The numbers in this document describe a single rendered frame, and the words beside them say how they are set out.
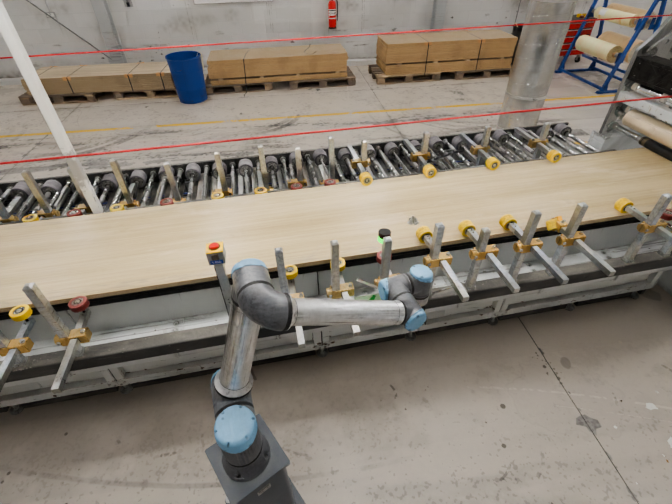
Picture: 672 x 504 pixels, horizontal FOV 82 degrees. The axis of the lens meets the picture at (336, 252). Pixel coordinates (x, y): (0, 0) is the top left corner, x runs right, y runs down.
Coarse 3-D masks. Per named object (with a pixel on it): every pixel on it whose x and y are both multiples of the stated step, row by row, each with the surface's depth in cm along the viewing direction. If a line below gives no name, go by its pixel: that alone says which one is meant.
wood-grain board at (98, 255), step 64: (320, 192) 252; (384, 192) 250; (448, 192) 249; (512, 192) 248; (576, 192) 247; (640, 192) 245; (0, 256) 207; (64, 256) 206; (128, 256) 206; (192, 256) 205; (256, 256) 204; (320, 256) 203
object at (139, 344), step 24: (576, 264) 224; (624, 264) 224; (648, 264) 226; (432, 288) 212; (480, 288) 211; (504, 288) 212; (528, 288) 217; (168, 336) 189; (192, 336) 189; (216, 336) 189; (264, 336) 197; (24, 360) 178; (48, 360) 180; (96, 360) 183; (120, 360) 186
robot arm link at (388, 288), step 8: (384, 280) 148; (392, 280) 148; (400, 280) 148; (408, 280) 148; (384, 288) 146; (392, 288) 146; (400, 288) 145; (408, 288) 148; (384, 296) 147; (392, 296) 144
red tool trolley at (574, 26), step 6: (576, 18) 741; (582, 18) 740; (594, 18) 740; (570, 24) 735; (576, 24) 738; (588, 24) 744; (570, 30) 741; (576, 30) 744; (582, 30) 748; (588, 30) 752; (570, 36) 751; (564, 42) 755; (570, 42) 759; (564, 48) 763; (564, 54) 771; (570, 54) 775; (576, 54) 779; (576, 60) 791
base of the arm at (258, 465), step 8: (264, 440) 155; (264, 448) 152; (264, 456) 151; (224, 464) 149; (248, 464) 144; (256, 464) 147; (264, 464) 150; (232, 472) 146; (240, 472) 146; (248, 472) 146; (256, 472) 148; (240, 480) 147; (248, 480) 148
